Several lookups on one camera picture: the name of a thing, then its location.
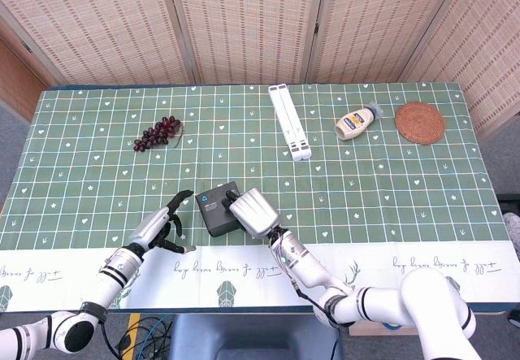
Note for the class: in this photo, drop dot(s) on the woven bamboo folding screen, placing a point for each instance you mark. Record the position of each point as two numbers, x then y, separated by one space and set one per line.
243 22

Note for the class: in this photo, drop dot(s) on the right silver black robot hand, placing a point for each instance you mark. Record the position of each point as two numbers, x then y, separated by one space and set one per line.
256 213

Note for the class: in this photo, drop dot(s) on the cream mayonnaise squeeze bottle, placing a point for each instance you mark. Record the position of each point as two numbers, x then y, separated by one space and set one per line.
353 124

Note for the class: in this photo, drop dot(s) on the grey pink shoe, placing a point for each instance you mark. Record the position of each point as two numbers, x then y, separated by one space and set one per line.
512 234

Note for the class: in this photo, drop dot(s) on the dark red grape bunch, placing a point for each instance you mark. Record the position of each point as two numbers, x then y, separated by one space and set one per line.
156 134

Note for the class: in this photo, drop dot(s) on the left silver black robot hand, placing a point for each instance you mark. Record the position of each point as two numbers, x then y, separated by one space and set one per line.
152 226

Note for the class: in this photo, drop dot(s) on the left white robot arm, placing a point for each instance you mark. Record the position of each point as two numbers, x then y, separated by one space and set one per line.
118 270

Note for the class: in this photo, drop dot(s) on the black foldable cardboard box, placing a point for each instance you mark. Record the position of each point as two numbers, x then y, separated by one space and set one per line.
213 213

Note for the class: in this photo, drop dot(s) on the orange brown wooden door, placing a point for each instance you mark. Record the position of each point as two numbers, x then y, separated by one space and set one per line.
16 79

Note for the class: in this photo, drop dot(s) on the green grid deer tablecloth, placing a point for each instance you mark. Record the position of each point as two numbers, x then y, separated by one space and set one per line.
101 173

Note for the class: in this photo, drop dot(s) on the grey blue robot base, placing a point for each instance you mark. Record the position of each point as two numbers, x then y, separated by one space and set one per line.
252 335

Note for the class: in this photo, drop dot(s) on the white folding stand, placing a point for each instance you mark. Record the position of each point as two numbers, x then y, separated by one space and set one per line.
290 122

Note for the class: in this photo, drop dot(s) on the round brown woven coaster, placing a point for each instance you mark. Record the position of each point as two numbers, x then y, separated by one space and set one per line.
420 123

